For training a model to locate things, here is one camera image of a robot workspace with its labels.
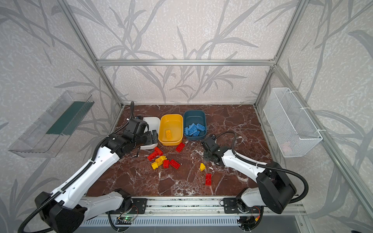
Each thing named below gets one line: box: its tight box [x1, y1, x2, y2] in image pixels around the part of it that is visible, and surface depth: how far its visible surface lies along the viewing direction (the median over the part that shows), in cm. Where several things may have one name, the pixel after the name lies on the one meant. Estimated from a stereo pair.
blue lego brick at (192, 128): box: [187, 122, 198, 134], surface depth 102 cm
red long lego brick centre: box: [169, 158, 181, 170], surface depth 88 cm
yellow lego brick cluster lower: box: [151, 161, 159, 170], surface depth 88 cm
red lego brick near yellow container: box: [175, 142, 186, 153], surface depth 96 cm
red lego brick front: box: [204, 173, 213, 187], surface depth 83 cm
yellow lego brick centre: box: [199, 162, 206, 172], surface depth 87 cm
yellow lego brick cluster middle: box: [154, 157, 164, 167], surface depth 88 cm
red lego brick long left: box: [147, 151, 158, 162], surface depth 91 cm
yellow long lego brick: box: [165, 129, 172, 139], surface depth 103 cm
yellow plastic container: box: [158, 114, 184, 147], surface depth 107 cm
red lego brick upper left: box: [154, 146, 164, 156], surface depth 93 cm
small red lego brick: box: [162, 159, 170, 169], surface depth 88 cm
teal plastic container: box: [183, 109, 208, 141], surface depth 107 cm
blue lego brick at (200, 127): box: [196, 123, 205, 132], surface depth 104 cm
